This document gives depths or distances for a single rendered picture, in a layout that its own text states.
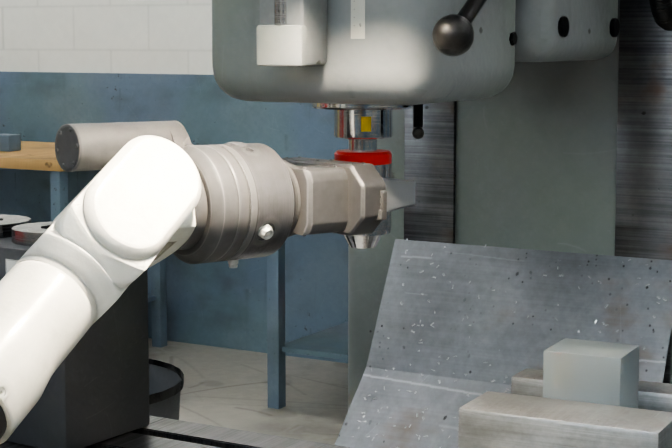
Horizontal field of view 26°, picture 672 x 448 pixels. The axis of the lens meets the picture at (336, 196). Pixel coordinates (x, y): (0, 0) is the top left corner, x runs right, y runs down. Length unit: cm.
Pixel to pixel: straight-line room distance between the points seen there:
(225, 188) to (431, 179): 55
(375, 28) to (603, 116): 47
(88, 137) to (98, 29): 570
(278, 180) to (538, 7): 29
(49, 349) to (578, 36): 58
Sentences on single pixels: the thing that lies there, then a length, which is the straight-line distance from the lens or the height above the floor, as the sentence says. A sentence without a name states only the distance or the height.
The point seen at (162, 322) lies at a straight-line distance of 649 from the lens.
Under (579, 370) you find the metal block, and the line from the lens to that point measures 111.
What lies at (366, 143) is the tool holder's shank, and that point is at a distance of 118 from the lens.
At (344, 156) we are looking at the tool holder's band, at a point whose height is 127.
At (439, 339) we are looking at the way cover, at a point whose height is 105.
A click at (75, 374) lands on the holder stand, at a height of 105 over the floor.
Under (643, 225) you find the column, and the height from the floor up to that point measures 117.
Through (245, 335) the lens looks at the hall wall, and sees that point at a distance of 640.
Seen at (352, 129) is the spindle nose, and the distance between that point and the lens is 117.
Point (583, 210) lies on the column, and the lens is 151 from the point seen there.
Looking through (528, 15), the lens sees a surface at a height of 138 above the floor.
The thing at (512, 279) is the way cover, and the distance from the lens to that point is 153.
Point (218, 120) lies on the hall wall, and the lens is 635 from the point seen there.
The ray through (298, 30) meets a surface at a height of 137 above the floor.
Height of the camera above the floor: 136
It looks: 6 degrees down
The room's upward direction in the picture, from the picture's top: straight up
